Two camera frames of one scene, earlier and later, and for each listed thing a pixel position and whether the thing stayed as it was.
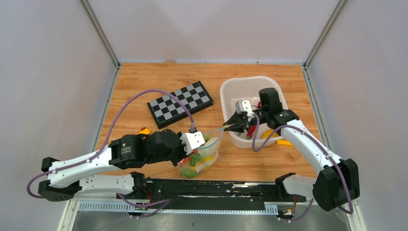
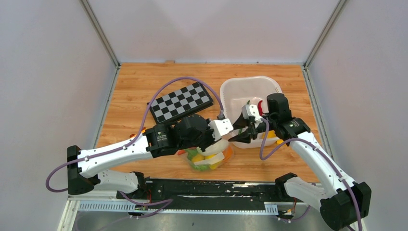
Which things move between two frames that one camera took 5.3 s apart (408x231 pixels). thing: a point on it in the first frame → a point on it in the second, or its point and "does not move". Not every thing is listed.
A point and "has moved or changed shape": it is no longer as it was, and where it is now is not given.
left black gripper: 184,155 → 212,140
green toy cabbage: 188,172 → 190,153
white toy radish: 202,166 → 218,147
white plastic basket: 248,88 does not move
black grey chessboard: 167,110 does not move
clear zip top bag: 203,158 has moved or changed shape
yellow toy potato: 267,133 does not move
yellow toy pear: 210,158 → 198,157
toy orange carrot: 184,160 → 228,152
